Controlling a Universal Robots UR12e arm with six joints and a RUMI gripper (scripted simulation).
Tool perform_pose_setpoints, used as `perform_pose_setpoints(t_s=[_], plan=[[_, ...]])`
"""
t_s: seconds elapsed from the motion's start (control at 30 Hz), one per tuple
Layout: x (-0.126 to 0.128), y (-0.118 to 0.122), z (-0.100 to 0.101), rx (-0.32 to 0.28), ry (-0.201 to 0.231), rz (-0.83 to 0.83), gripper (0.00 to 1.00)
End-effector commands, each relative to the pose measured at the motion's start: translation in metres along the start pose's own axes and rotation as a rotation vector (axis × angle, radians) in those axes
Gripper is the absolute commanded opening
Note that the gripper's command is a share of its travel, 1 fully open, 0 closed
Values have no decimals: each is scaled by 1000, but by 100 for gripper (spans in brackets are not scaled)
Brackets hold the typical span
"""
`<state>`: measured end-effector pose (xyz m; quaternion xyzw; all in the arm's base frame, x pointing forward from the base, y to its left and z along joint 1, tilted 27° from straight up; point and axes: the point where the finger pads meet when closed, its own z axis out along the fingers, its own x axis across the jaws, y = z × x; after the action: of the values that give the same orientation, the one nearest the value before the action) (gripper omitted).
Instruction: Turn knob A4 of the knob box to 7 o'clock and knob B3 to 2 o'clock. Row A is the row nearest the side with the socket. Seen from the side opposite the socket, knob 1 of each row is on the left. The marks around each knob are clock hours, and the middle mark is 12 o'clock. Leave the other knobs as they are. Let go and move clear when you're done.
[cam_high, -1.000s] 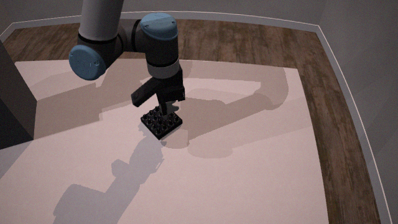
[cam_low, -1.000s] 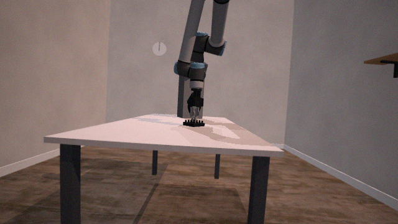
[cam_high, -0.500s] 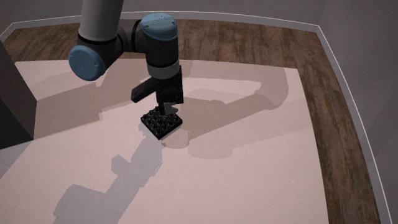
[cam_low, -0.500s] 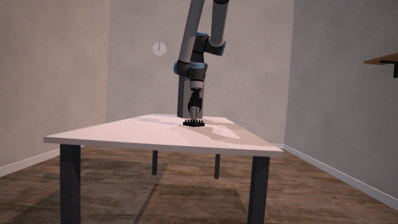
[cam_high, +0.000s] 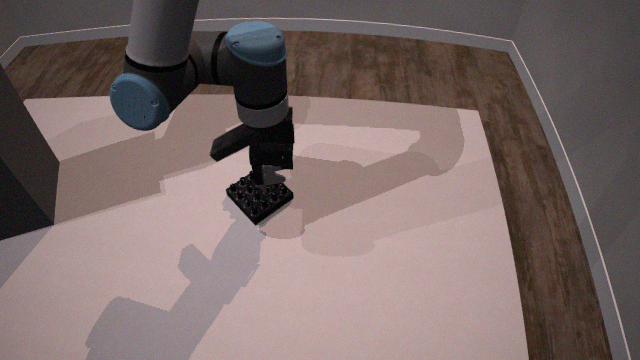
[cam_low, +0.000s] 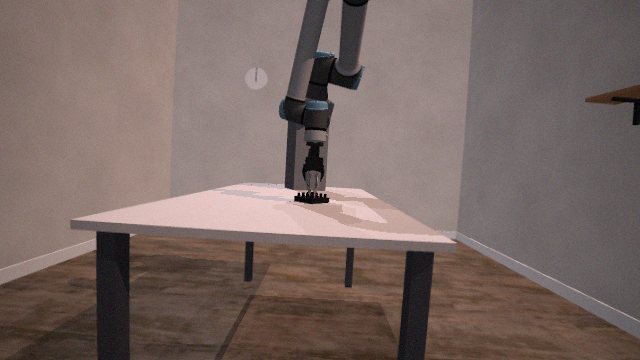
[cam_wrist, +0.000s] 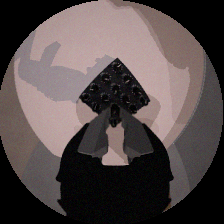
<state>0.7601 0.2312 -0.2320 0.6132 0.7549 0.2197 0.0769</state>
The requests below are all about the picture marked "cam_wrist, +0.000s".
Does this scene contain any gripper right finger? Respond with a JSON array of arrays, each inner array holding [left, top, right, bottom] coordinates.
[[118, 106, 174, 182]]

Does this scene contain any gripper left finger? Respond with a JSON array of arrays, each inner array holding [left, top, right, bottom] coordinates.
[[56, 106, 112, 183]]

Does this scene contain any black knob box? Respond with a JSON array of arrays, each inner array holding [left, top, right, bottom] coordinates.
[[79, 57, 150, 128]]

